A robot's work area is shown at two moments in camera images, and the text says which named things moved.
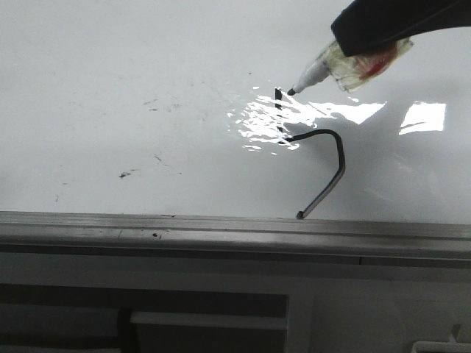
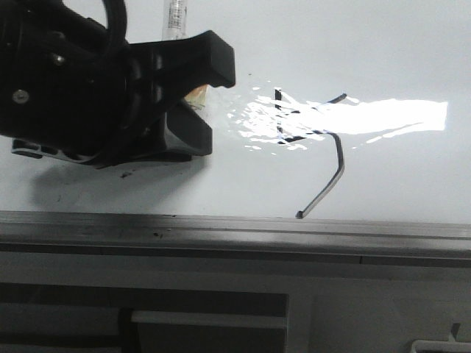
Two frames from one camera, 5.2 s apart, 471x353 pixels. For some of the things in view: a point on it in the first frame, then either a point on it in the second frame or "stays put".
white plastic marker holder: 420,346 stays put
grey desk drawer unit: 59,318 stays put
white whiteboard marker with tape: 352,70 -> 175,27
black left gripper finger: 365,25 -> 160,74
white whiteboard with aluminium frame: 163,133 stays put
